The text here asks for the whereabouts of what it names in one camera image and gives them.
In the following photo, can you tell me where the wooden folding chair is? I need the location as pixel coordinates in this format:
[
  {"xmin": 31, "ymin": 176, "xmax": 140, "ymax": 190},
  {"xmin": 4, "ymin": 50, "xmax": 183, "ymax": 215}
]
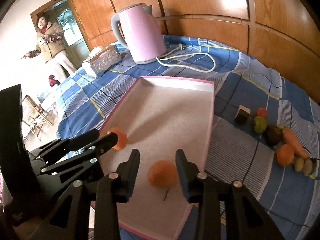
[{"xmin": 22, "ymin": 95, "xmax": 54, "ymax": 141}]

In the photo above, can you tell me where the green apple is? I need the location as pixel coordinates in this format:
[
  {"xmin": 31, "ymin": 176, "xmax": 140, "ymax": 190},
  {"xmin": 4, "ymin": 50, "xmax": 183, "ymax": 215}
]
[{"xmin": 253, "ymin": 116, "xmax": 268, "ymax": 134}]

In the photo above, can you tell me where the red object on floor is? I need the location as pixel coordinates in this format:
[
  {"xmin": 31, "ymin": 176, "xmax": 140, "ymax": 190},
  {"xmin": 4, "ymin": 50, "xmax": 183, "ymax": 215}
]
[{"xmin": 48, "ymin": 75, "xmax": 61, "ymax": 87}]

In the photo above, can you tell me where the silver ornate tissue box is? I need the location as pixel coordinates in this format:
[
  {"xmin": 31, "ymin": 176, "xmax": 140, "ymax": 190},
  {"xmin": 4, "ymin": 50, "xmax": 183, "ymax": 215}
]
[{"xmin": 81, "ymin": 45, "xmax": 122, "ymax": 77}]

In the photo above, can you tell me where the wooden wall cabinet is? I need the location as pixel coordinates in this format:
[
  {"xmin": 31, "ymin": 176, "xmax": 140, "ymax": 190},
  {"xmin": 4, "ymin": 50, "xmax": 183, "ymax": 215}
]
[{"xmin": 70, "ymin": 0, "xmax": 319, "ymax": 101}]

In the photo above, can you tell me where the pink white shallow tray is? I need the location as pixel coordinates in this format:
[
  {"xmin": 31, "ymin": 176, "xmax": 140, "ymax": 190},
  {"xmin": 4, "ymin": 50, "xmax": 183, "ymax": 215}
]
[{"xmin": 100, "ymin": 76, "xmax": 214, "ymax": 239}]

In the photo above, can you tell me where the large orange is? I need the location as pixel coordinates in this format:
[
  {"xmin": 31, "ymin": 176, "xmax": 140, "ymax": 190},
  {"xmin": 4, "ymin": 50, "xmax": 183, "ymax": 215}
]
[{"xmin": 276, "ymin": 144, "xmax": 295, "ymax": 167}]

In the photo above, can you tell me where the person in brown coat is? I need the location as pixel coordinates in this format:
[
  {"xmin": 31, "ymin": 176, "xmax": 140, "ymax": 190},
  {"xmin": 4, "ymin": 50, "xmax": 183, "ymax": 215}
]
[{"xmin": 23, "ymin": 14, "xmax": 76, "ymax": 82}]

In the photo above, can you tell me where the small yellow-green fruit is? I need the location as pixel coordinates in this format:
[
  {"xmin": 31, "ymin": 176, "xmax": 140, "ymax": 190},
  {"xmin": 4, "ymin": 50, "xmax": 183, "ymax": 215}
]
[{"xmin": 293, "ymin": 157, "xmax": 305, "ymax": 172}]

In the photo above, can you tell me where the blue plaid tablecloth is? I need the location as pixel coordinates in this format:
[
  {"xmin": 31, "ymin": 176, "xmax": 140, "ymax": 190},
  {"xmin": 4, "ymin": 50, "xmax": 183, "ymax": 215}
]
[{"xmin": 57, "ymin": 35, "xmax": 319, "ymax": 239}]

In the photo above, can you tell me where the pink electric kettle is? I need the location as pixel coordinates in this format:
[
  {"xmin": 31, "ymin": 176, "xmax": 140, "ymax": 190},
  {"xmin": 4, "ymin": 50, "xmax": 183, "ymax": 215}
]
[{"xmin": 111, "ymin": 3, "xmax": 167, "ymax": 64}]

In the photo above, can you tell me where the white kettle power cord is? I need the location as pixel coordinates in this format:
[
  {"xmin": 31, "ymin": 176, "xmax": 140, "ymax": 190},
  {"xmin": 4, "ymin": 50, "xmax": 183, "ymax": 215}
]
[{"xmin": 156, "ymin": 43, "xmax": 217, "ymax": 74}]

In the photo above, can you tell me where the small tangerine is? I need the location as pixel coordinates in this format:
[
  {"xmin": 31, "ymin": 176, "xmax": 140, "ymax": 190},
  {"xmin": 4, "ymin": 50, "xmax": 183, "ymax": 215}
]
[
  {"xmin": 107, "ymin": 127, "xmax": 128, "ymax": 151},
  {"xmin": 148, "ymin": 160, "xmax": 178, "ymax": 188}
]

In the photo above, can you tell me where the dark brown mangosteen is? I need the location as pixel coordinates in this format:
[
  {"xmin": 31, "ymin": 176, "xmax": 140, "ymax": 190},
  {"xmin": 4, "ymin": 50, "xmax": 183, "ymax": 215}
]
[{"xmin": 263, "ymin": 125, "xmax": 283, "ymax": 147}]

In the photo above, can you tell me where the orange carrot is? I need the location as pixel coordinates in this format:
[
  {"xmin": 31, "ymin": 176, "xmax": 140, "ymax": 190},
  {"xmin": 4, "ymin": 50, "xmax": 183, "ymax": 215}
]
[{"xmin": 282, "ymin": 127, "xmax": 310, "ymax": 160}]

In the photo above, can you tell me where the small red tomato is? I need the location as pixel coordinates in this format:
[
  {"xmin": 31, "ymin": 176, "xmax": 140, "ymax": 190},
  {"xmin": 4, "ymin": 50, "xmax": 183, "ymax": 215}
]
[{"xmin": 255, "ymin": 108, "xmax": 267, "ymax": 119}]

